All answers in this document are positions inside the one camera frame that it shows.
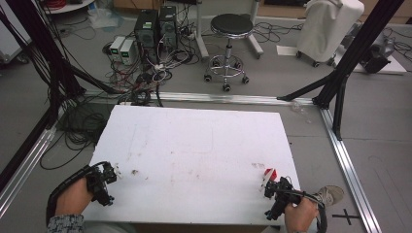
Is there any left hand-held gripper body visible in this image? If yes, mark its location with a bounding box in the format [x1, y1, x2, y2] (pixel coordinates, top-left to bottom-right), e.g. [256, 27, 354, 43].
[86, 161, 118, 207]

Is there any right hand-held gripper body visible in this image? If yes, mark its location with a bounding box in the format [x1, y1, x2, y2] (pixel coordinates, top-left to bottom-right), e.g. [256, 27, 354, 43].
[263, 176, 303, 221]

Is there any small red block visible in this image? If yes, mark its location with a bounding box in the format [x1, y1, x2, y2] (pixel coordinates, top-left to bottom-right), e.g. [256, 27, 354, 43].
[263, 167, 279, 183]

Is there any person's right hand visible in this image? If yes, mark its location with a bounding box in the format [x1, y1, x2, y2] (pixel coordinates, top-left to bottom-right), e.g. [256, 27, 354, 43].
[284, 197, 320, 233]

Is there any person's left hand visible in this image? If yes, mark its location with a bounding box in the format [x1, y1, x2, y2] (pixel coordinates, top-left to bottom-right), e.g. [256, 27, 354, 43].
[54, 177, 95, 216]

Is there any person's grey shoe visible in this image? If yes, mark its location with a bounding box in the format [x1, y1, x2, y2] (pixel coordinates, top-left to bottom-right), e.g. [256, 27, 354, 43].
[312, 184, 345, 208]

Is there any clear plastic scrap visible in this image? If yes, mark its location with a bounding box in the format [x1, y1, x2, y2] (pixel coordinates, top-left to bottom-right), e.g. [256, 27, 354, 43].
[290, 100, 314, 125]

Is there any white power supply unit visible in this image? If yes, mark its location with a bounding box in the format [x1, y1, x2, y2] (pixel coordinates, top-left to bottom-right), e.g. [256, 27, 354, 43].
[109, 35, 126, 62]
[119, 39, 136, 66]

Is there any black round stool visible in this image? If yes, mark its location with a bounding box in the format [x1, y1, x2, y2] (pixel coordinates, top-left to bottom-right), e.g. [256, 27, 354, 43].
[203, 13, 256, 93]

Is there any black computer tower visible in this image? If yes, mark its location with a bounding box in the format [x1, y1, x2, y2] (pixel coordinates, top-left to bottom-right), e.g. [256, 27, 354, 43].
[157, 5, 179, 54]
[133, 9, 160, 64]

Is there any white floor board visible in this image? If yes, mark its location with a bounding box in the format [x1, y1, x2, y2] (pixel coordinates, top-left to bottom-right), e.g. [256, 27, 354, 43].
[333, 45, 408, 76]

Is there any clear plastic bag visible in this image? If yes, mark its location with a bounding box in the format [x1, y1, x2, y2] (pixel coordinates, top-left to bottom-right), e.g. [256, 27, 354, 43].
[87, 7, 125, 30]

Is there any white covered cart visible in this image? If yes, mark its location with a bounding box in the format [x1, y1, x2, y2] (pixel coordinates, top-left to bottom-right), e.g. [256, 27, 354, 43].
[294, 0, 365, 68]

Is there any black device on board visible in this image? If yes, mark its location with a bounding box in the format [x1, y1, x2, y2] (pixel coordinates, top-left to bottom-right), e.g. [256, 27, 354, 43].
[360, 35, 396, 75]

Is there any white round table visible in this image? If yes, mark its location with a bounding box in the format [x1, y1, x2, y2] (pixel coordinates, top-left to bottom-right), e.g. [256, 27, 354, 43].
[42, 0, 96, 16]

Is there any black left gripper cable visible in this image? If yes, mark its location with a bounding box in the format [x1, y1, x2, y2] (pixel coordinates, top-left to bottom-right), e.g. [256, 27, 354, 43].
[45, 160, 109, 226]

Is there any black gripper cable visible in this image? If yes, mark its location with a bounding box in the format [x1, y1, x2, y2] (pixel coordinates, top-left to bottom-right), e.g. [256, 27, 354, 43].
[285, 189, 328, 233]
[45, 160, 109, 226]

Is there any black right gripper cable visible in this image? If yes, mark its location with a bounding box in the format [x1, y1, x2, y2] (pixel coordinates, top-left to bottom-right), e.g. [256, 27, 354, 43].
[285, 189, 328, 233]

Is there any aluminium floor rail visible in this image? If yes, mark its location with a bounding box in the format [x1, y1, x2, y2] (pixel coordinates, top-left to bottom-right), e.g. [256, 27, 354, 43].
[82, 90, 317, 107]
[319, 106, 383, 233]
[0, 106, 66, 219]

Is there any tangle of floor cables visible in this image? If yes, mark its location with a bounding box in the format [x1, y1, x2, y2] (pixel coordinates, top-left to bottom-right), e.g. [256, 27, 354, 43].
[38, 6, 202, 171]

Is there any black metal frame post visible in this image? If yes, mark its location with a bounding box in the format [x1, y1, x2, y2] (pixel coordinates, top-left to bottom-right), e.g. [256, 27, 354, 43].
[277, 0, 406, 142]
[0, 0, 124, 195]

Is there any white desk leg frame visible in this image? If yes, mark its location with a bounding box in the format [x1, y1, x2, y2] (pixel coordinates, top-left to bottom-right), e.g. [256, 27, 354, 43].
[194, 0, 211, 61]
[247, 0, 265, 60]

